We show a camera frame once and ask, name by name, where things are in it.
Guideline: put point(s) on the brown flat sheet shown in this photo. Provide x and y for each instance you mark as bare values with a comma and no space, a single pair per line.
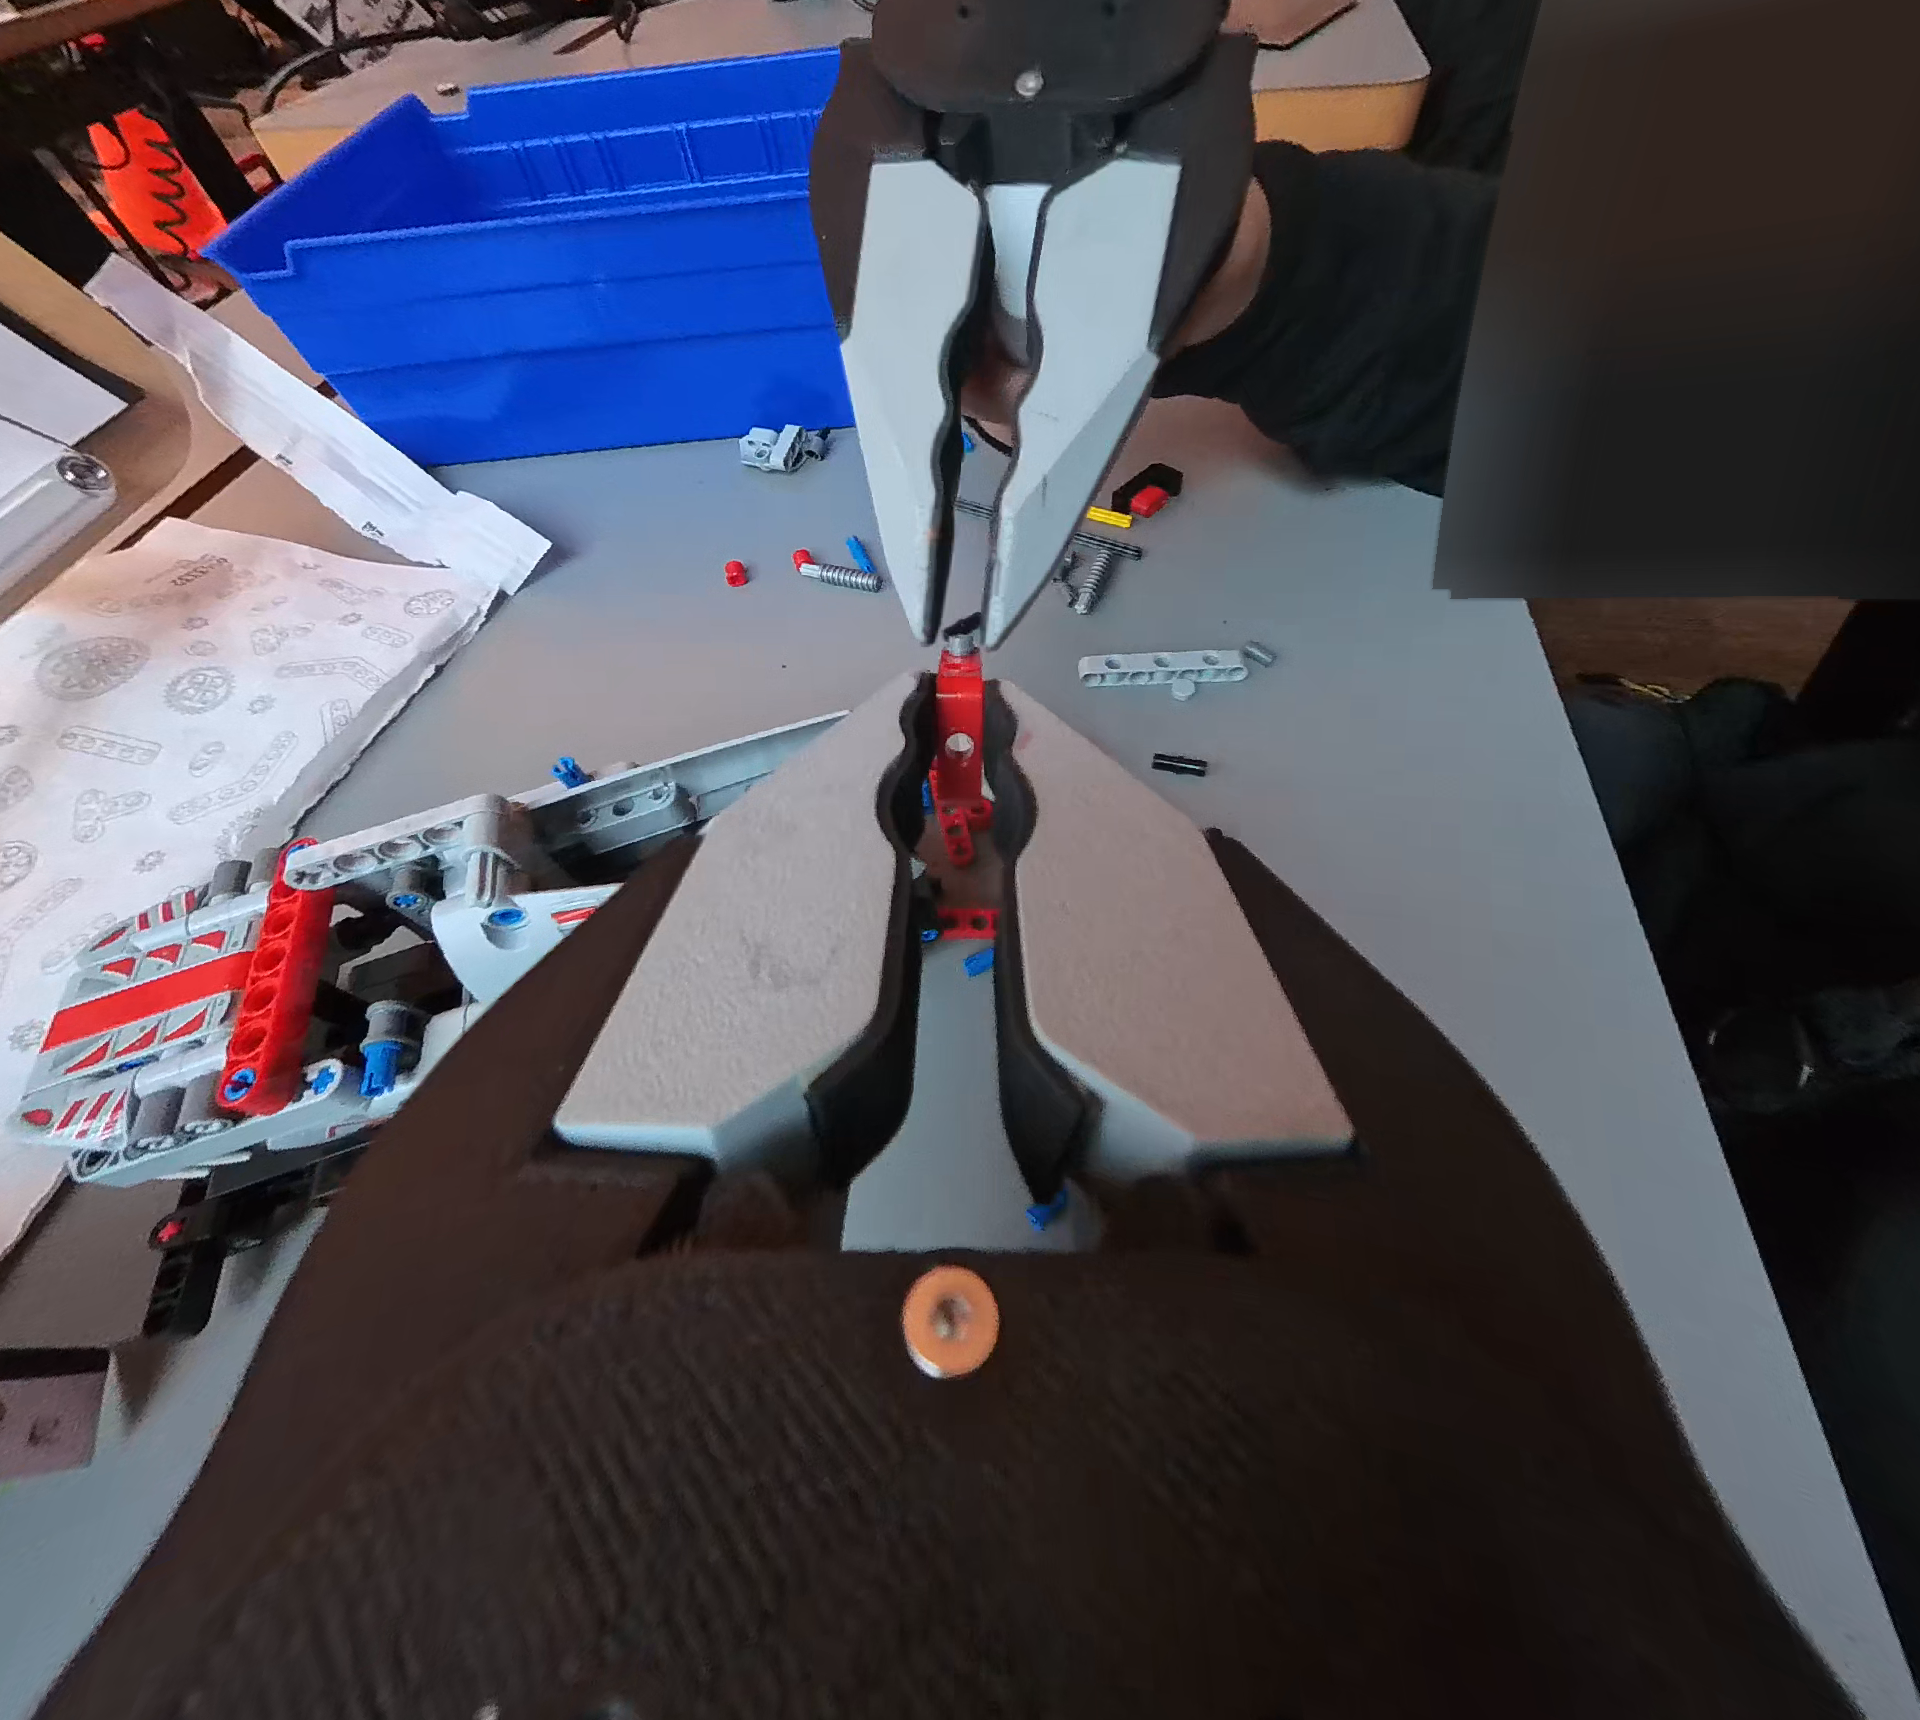
1298,14

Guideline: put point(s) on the person's right hand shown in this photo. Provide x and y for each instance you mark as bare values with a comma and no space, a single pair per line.
1002,366

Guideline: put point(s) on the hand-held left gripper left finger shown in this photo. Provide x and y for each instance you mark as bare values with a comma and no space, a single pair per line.
750,970

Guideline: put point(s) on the black and red lego piece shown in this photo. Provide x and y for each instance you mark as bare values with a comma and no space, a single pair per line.
1151,490

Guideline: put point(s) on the red thin lego beam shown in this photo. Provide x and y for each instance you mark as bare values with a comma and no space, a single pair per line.
967,919

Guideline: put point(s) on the grey red lego vehicle model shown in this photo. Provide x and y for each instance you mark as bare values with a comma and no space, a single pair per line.
375,940

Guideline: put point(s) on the wooden display board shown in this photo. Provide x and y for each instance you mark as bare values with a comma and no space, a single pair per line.
180,399

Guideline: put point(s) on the grey lego beam with stud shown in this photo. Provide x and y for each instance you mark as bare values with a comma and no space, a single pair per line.
1163,667

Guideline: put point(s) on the grey lego connector block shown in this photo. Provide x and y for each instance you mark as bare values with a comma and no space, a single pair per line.
783,448

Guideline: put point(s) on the white holder rail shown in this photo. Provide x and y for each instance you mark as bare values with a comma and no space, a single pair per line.
53,497

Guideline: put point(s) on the blue plastic bin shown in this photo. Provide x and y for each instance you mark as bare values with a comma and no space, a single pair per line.
569,250

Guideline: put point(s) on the grey lego spring shock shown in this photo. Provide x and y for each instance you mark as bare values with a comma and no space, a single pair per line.
1091,573

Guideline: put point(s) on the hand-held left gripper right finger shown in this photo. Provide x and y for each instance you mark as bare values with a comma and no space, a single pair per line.
1184,984

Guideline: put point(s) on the red lego assembly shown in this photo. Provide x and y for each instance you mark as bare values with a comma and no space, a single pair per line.
960,737

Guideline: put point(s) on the grey lego spring piece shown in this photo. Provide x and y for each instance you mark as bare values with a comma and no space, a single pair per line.
839,576

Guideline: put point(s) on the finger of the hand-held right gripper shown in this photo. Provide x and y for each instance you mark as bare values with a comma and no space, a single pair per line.
907,324
1102,310

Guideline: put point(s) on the person's right forearm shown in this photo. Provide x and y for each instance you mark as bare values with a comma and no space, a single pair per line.
1351,310

